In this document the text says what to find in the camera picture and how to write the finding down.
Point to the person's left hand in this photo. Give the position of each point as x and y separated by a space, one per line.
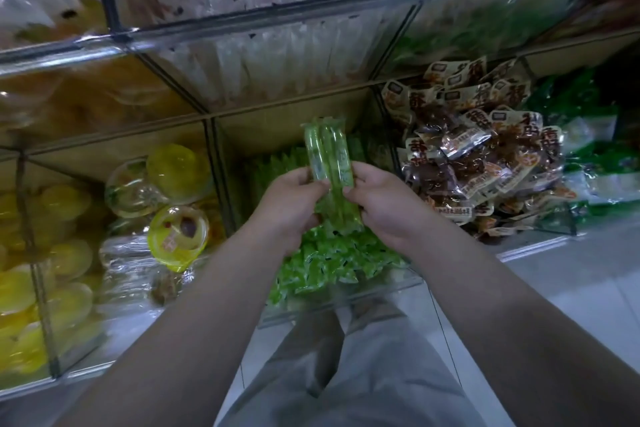
285 207

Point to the person's right hand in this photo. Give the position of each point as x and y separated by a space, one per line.
395 207

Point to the single green stick packet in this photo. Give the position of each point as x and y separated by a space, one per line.
330 156

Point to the pile of small green candies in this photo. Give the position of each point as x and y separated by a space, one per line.
330 262

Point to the pile of brown snack packets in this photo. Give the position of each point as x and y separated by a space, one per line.
490 151

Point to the pile of green bamboo packets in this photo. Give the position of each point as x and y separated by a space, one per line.
600 131

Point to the pile of yellow jelly cups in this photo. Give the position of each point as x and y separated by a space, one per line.
35 282

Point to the person's right forearm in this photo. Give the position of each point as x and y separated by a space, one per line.
530 332

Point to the person's left forearm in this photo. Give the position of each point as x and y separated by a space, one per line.
170 342

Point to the light grey shorts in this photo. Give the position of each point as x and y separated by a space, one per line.
350 372

